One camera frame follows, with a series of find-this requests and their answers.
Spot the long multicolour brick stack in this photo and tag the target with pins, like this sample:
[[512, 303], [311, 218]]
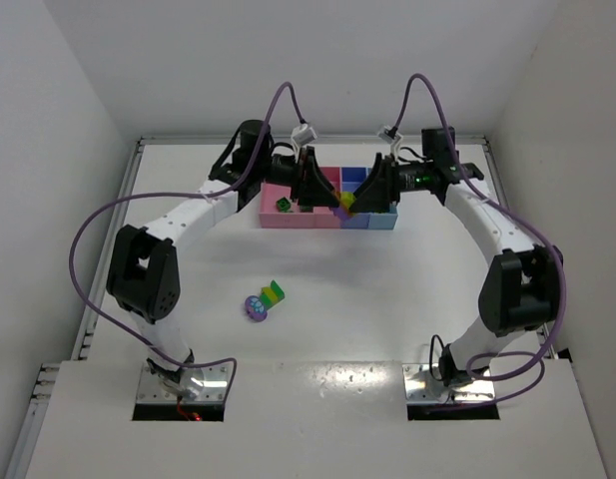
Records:
[[272, 294]]

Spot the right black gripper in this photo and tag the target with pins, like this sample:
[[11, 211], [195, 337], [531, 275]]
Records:
[[385, 180]]

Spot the small pink bin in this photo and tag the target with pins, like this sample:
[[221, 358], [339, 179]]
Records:
[[324, 218]]

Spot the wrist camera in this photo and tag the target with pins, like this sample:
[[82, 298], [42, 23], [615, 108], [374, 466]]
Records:
[[303, 134], [391, 136]]

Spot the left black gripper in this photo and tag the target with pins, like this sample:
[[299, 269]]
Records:
[[304, 176]]

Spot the large pink bin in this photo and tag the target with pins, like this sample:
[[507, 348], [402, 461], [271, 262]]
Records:
[[272, 218]]

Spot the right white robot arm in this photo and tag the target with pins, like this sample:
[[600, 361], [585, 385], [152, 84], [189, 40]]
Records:
[[524, 285]]

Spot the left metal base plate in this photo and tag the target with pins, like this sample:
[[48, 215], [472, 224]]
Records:
[[200, 387]]

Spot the light blue bin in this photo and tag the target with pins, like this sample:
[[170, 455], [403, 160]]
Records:
[[383, 221]]

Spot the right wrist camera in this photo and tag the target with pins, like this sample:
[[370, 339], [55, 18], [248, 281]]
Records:
[[391, 136]]

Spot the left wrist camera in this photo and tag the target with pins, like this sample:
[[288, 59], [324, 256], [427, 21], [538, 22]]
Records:
[[303, 134]]

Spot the purple flower brick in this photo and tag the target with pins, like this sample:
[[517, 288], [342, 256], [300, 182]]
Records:
[[255, 309]]

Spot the metal base plate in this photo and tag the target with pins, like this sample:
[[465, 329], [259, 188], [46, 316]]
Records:
[[200, 387], [424, 388]]

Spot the green yellow orange brick stack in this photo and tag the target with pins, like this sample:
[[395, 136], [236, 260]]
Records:
[[284, 205]]

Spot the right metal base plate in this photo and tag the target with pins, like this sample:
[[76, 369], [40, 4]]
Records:
[[424, 388]]

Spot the dark blue bin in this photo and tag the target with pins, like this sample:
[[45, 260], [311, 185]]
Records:
[[351, 179]]

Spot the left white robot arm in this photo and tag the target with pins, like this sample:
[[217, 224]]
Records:
[[144, 272]]

